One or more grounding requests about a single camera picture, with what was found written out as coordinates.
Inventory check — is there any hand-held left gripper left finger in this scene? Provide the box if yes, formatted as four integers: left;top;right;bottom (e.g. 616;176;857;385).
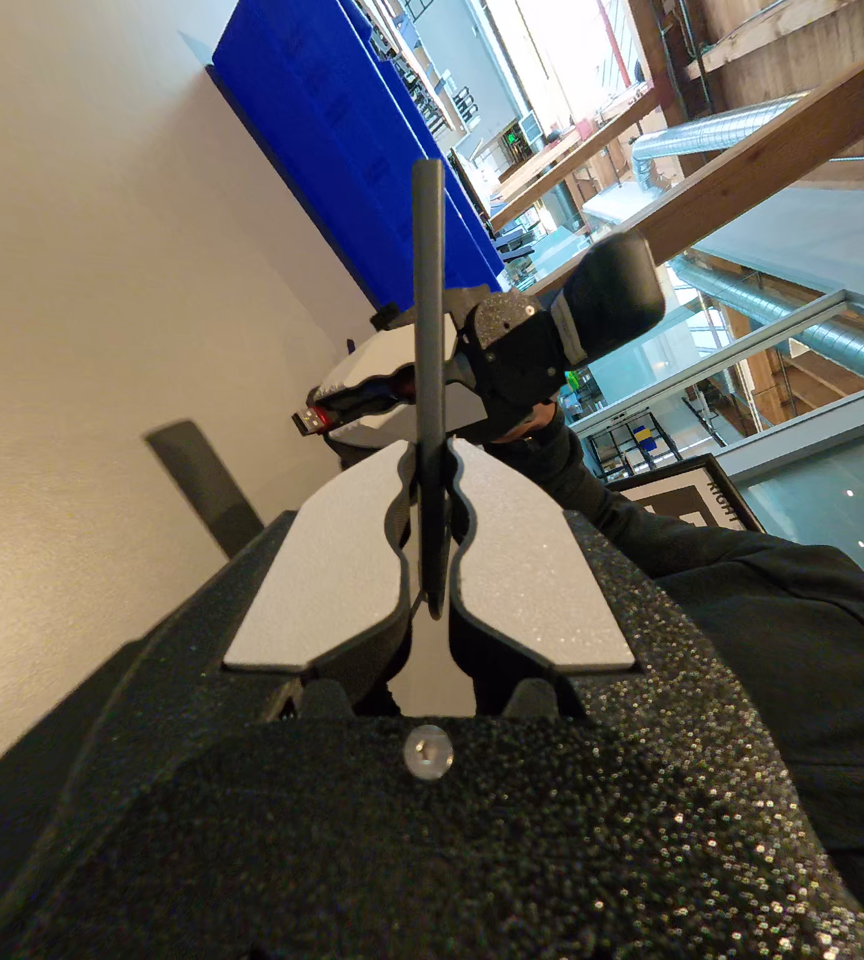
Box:
222;439;413;680

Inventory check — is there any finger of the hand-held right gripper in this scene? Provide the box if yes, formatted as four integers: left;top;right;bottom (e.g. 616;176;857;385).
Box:
314;311;467;407
325;377;488;451

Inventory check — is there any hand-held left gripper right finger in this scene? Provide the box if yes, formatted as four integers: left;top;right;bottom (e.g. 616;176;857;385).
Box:
447;437;637;678

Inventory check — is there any person's right hand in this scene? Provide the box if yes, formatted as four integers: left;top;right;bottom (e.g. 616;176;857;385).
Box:
493;401;559;445

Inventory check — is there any blue plastic bin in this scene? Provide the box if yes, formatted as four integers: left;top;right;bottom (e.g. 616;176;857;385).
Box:
205;0;509;315

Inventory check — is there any glass railing white frame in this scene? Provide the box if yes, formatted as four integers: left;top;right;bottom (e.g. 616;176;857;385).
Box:
568;291;864;560

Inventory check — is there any silver ventilation duct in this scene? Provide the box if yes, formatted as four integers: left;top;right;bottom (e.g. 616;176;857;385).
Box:
670;253;864;385
630;90;864;175

